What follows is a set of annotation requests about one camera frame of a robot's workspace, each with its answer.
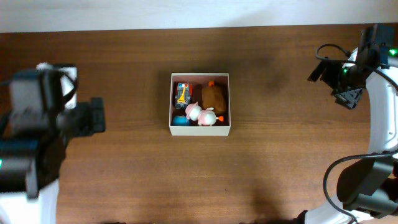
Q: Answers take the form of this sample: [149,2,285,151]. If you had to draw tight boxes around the blue ball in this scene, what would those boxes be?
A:
[172,115,190,126]

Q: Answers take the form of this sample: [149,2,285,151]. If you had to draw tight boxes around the grey orange toy car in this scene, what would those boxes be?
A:
[175,83,193,110]

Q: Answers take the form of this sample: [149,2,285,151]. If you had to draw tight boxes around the pink white duck toy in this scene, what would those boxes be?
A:
[185,103,224,126]

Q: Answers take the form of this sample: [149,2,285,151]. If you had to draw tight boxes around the brown plush toy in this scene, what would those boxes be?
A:
[202,81,227,115]

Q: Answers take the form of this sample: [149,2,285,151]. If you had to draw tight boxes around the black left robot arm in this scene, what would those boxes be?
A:
[1,67,106,223]

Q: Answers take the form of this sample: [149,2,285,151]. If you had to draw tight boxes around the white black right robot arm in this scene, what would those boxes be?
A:
[293,24,397,224]

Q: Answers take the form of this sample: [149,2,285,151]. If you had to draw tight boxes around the beige box maroon interior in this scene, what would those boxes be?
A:
[169,73,231,136]

